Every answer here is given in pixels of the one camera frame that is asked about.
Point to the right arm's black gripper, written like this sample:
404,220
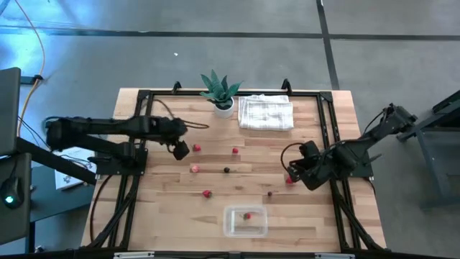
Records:
316,169

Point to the left arm's black gripper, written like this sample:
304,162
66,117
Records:
179,149

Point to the red toy strawberry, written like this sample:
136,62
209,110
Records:
235,150
247,216
196,147
289,180
207,194

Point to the pink toy peach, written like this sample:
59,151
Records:
194,168

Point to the dark purple toy plum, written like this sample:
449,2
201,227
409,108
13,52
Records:
226,170

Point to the clear plastic tupperware container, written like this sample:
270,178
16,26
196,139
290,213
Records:
255,230

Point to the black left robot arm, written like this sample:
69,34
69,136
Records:
108,126

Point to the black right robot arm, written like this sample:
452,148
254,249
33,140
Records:
359,151

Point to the white round plant pot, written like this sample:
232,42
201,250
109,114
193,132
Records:
224,113

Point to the folded white towel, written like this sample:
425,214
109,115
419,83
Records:
266,113

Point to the green succulent plant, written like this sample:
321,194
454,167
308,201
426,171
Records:
219,90

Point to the white paper sheet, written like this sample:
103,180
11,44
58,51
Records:
68,180

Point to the black support beam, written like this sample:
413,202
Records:
54,160

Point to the dark metal side table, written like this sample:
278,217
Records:
431,151

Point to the dark desk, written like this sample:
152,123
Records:
46,201

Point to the black computer mouse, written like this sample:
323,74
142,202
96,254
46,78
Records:
12,190

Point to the dark monitor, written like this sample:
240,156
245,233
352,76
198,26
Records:
9,108

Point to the black frame clamp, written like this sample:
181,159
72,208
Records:
286,86
176,87

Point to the black aluminium table frame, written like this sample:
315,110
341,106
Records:
326,96

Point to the silver metal bracket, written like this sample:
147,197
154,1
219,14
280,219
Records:
334,256
133,255

